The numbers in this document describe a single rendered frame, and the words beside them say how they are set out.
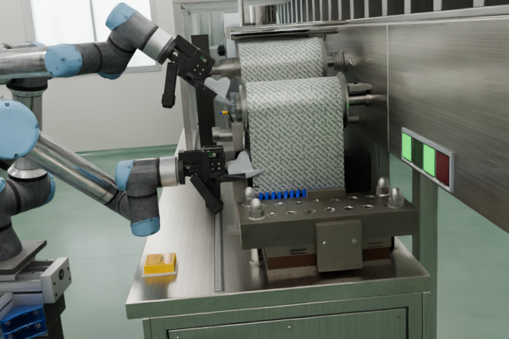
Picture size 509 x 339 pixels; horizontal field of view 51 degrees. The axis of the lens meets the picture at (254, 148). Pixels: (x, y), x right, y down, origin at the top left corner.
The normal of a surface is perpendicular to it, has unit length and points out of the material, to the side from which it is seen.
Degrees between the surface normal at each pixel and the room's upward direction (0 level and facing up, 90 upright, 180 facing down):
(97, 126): 90
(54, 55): 90
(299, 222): 90
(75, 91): 90
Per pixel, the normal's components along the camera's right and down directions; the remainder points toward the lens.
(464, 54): -1.00, 0.07
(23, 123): 0.65, 0.03
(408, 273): -0.07, -0.97
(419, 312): 0.07, 0.21
